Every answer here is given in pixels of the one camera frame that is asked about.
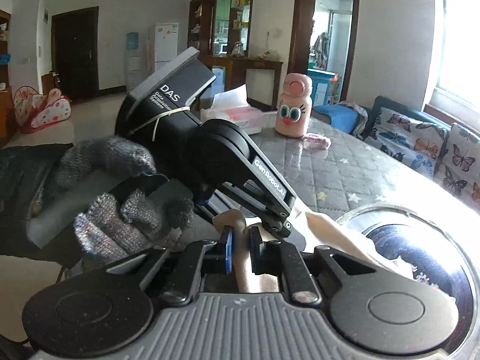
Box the dark wooden display cabinet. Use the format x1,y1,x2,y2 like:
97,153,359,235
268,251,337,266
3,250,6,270
187,0,282,111

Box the pink cartoon face bottle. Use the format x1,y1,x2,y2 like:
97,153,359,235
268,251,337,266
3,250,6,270
275,73,312,138

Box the white refrigerator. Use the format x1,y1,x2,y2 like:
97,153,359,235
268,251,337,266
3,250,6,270
150,23,178,72

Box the butterfly print sofa cushion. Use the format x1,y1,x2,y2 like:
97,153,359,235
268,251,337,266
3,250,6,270
364,107,448,180

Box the round black induction hob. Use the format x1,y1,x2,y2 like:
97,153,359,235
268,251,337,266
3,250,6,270
336,203,479,359

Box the water dispenser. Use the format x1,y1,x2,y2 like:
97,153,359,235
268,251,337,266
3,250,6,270
124,32,142,91

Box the polka dot play tent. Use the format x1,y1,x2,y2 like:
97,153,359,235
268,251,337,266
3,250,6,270
13,85,72,134

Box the white tissue pack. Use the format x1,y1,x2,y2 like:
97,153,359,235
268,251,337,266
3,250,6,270
200,85,275,135

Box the dark blue sofa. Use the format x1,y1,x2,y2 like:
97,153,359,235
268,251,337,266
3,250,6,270
312,95,480,211

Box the blue blanket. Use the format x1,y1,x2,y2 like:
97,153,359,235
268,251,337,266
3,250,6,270
313,102,368,137

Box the cream knit garment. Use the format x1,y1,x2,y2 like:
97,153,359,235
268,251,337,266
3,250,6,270
211,197,457,301

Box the grey knit gloved hand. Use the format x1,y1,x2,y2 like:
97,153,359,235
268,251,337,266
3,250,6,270
42,136,194,270

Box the pink fluffy hair tie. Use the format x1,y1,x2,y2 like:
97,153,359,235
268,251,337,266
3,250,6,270
301,133,333,151

